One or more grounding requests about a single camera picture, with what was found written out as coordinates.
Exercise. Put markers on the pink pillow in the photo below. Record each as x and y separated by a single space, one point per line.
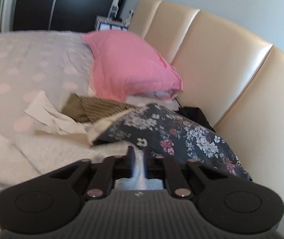
127 67

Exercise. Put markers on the black garment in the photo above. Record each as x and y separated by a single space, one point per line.
196 117

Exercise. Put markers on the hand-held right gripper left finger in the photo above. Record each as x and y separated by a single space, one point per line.
131 161

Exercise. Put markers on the cream padded headboard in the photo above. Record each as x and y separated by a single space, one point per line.
231 67

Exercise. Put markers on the black wardrobe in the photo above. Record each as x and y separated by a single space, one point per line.
69 5

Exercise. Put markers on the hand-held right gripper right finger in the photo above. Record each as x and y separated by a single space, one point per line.
148 164

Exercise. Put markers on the light grey sweatshirt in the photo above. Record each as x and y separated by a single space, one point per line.
57 151

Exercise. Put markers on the white nightstand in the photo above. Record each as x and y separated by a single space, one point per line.
109 26

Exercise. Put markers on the polka dot bed sheet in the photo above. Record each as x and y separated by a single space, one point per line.
19 62

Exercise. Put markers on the dark floral garment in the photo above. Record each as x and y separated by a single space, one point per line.
181 134

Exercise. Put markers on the white garment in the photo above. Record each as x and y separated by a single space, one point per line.
47 114

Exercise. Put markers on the olive striped garment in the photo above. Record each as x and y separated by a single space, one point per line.
94 108

